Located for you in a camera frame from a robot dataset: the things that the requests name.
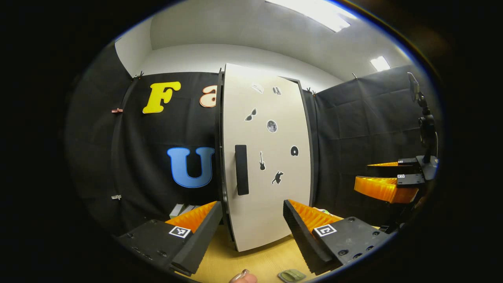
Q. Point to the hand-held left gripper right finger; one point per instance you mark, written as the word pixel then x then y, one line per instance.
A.
pixel 304 239

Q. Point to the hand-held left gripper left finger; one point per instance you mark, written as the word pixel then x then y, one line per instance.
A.
pixel 198 239

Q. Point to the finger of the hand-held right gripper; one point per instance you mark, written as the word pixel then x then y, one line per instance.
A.
pixel 377 188
pixel 393 169

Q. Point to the green squat bottle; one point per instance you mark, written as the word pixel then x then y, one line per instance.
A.
pixel 292 276

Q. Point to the dark grey cabinet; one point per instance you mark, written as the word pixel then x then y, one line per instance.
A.
pixel 219 118

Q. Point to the green plush toy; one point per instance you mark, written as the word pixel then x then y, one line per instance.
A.
pixel 323 211

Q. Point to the green spine book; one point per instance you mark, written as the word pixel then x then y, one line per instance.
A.
pixel 177 211

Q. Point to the black backdrop cloth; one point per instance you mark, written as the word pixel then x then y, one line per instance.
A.
pixel 353 137

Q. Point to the ceiling light panel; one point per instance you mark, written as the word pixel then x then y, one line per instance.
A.
pixel 380 63
pixel 314 13

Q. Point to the copper clamp clip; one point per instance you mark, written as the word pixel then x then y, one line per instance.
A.
pixel 117 111

